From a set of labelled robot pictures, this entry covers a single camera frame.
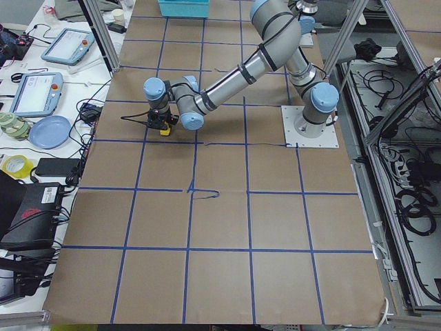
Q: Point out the cream paper cup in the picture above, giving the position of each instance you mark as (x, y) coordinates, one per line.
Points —
(118, 16)

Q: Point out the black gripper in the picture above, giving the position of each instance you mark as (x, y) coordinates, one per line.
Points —
(167, 118)

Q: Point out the yellow tape roll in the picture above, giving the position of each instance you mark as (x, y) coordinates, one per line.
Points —
(18, 166)

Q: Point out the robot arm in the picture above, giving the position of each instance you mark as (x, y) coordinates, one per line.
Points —
(278, 25)
(306, 9)

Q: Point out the black power adapter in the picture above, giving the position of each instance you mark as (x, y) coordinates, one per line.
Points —
(56, 167)

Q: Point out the teach pendant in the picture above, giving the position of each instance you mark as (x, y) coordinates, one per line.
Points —
(70, 46)
(38, 94)

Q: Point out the yellow toy beetle car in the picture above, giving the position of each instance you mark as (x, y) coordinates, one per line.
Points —
(166, 132)

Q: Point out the turquoise plastic bin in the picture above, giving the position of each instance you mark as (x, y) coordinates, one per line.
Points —
(184, 8)

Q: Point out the black laptop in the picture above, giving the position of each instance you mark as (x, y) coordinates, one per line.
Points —
(29, 219)

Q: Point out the lower teach pendant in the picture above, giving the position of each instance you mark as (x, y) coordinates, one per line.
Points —
(38, 94)

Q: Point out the grey chair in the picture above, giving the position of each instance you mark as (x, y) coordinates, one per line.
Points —
(329, 19)

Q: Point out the blue plastic plate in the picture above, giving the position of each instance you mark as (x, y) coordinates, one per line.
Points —
(49, 132)

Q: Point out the upper teach pendant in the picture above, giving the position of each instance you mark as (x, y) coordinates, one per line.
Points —
(70, 46)

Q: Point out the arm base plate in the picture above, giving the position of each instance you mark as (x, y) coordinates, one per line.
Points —
(301, 134)

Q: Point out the aluminium frame post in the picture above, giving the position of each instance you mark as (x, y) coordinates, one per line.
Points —
(99, 29)

